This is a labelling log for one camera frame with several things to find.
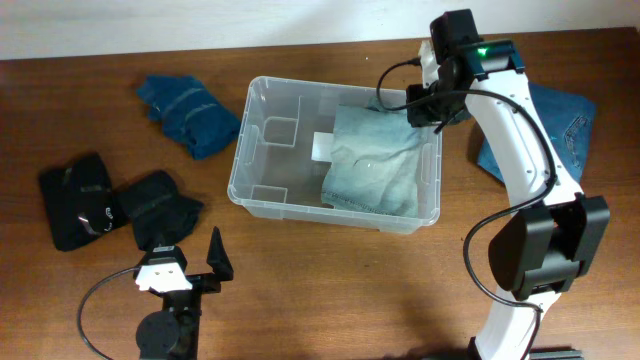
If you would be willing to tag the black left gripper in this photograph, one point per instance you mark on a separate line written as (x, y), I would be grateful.
(219, 264)

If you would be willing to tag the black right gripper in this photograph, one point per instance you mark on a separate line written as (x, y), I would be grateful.
(416, 113)

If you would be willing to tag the light blue jeans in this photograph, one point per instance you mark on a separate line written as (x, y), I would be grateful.
(374, 162)

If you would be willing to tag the clear plastic storage container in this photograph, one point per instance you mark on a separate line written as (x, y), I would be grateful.
(273, 175)

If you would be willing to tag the black garment with white print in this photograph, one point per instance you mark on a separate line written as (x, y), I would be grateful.
(80, 203)

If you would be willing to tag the dark blue jeans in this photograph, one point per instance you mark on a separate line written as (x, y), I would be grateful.
(568, 120)

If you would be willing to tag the teal blue garment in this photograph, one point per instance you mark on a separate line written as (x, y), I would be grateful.
(189, 114)

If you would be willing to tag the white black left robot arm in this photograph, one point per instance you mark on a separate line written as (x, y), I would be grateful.
(173, 331)

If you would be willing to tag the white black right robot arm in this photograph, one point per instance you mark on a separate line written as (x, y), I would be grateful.
(552, 229)

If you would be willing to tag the white label in container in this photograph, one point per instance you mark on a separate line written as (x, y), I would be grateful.
(322, 147)

